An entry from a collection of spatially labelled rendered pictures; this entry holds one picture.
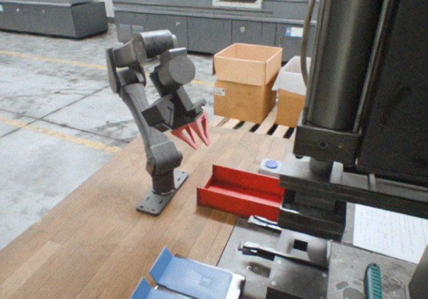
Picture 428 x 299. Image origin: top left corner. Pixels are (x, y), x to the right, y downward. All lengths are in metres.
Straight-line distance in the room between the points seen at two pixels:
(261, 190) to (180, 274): 0.36
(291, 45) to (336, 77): 4.69
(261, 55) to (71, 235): 2.81
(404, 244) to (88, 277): 0.72
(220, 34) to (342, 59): 5.04
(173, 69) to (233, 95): 2.37
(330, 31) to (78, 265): 0.67
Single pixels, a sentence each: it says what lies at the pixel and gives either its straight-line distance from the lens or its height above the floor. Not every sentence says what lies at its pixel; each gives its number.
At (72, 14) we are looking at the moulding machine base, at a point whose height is 0.52.
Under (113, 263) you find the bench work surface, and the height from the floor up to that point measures 0.90.
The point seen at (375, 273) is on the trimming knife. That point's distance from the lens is 0.79.
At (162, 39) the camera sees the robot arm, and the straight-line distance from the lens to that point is 0.73.
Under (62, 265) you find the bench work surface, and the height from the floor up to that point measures 0.90.
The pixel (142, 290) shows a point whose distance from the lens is 0.69.
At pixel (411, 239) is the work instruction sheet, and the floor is 0.90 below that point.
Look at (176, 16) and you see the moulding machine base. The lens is 5.77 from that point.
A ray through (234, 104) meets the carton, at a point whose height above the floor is 0.29.
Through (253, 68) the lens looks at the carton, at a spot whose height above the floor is 0.66.
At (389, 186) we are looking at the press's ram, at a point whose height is 1.17.
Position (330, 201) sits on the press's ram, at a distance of 0.54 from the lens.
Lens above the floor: 1.49
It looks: 29 degrees down
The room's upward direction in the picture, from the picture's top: straight up
